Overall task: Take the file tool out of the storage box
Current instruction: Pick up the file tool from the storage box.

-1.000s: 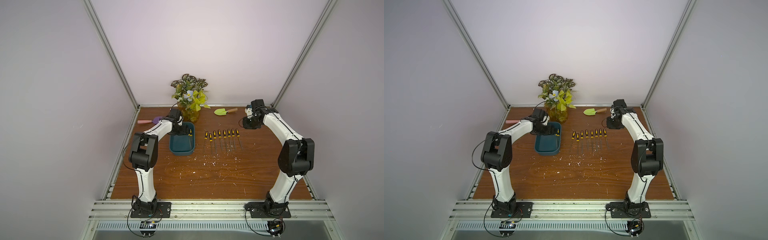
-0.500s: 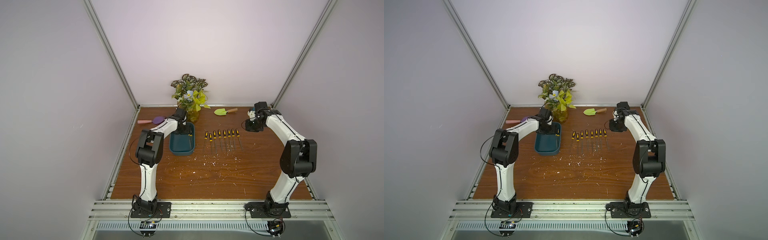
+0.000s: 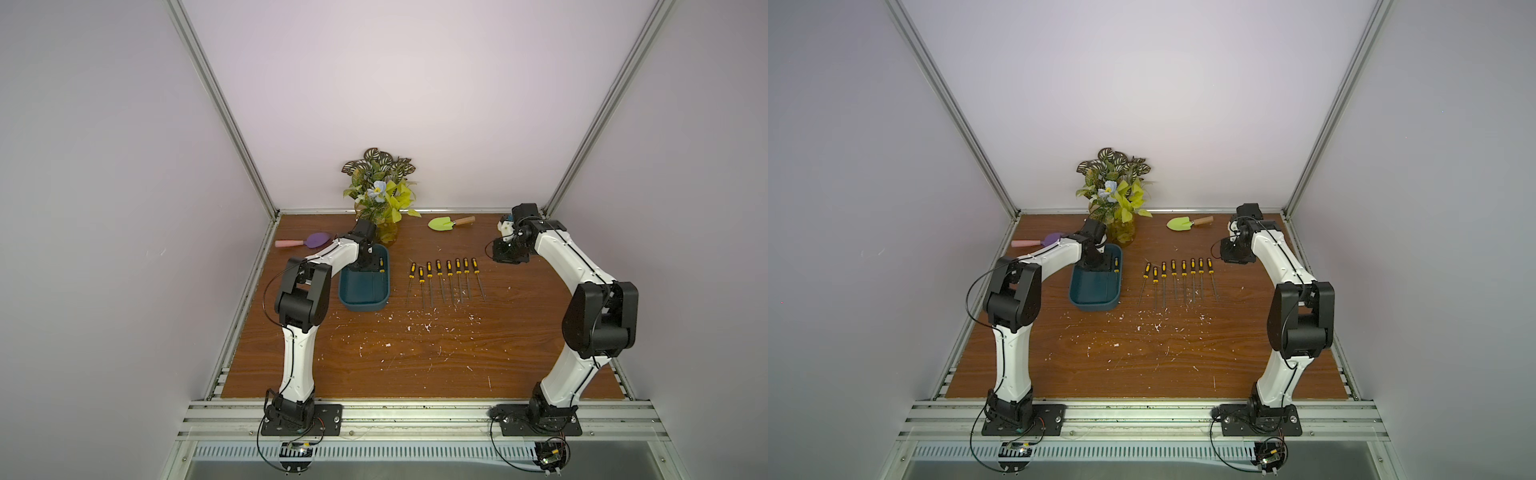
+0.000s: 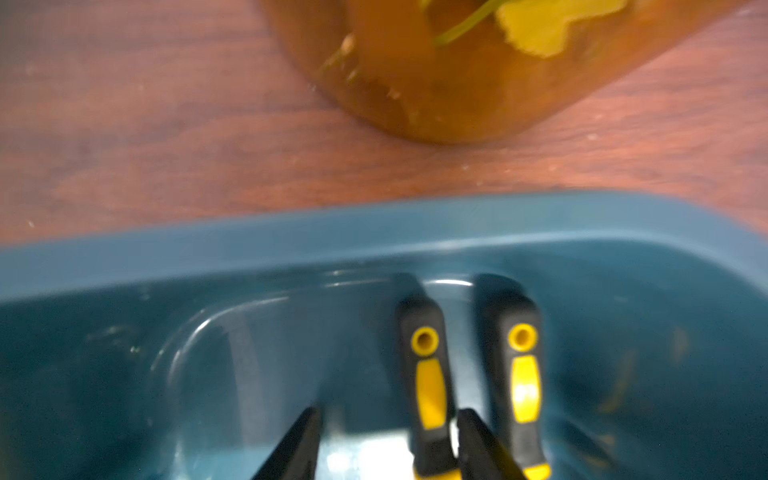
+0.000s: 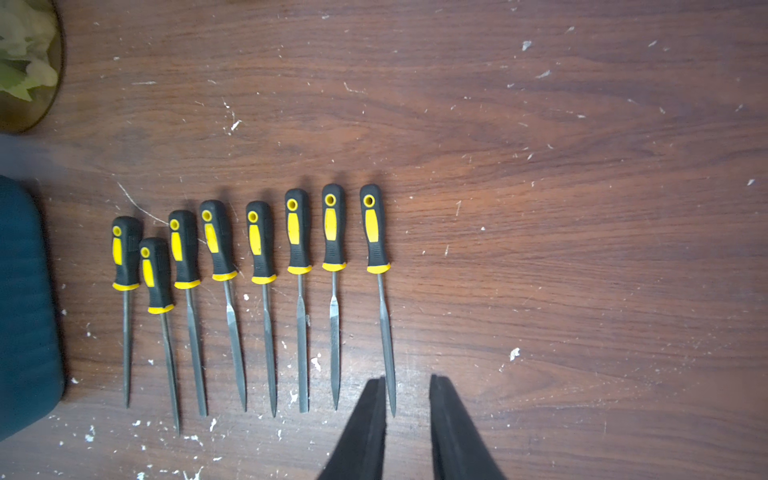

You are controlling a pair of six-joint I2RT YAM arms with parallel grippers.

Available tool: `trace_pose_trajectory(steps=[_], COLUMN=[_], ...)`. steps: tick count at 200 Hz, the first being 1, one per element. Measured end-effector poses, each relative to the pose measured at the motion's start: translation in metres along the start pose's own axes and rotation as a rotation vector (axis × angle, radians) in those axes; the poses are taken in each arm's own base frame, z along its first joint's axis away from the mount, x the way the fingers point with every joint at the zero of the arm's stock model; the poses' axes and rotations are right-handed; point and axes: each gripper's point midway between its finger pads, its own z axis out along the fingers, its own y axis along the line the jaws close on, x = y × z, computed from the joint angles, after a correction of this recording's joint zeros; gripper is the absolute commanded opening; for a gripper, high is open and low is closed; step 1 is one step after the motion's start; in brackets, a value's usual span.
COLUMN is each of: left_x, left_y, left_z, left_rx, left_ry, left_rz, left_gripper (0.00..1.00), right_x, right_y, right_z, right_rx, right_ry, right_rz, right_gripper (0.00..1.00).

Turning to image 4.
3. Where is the teal plastic storage box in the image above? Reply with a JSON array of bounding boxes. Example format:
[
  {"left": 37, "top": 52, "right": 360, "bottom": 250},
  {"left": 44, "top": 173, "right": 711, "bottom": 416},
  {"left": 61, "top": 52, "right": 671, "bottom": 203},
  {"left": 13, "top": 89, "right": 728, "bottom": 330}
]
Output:
[{"left": 1, "top": 192, "right": 767, "bottom": 479}]

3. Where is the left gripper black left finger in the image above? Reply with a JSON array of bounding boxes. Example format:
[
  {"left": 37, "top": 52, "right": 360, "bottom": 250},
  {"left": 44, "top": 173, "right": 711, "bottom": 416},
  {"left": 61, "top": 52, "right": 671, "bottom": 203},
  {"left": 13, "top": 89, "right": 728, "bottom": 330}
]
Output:
[{"left": 252, "top": 407, "right": 322, "bottom": 480}]

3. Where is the amber vase with plants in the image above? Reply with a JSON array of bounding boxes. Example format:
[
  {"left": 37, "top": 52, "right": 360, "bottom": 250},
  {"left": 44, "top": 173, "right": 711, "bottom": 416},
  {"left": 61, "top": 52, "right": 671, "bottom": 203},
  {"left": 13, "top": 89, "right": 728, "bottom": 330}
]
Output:
[{"left": 260, "top": 1, "right": 737, "bottom": 144}]

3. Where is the file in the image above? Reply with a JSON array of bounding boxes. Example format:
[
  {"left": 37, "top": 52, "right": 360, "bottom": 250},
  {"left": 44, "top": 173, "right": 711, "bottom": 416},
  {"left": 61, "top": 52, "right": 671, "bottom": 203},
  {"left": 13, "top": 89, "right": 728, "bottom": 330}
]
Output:
[
  {"left": 481, "top": 291, "right": 552, "bottom": 479},
  {"left": 395, "top": 295, "right": 461, "bottom": 479}
]

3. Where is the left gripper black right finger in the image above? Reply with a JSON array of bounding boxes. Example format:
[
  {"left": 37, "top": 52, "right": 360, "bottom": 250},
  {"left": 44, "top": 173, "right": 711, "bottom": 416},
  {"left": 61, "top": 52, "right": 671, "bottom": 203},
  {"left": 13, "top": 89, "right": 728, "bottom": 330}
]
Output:
[{"left": 457, "top": 408, "right": 526, "bottom": 480}]

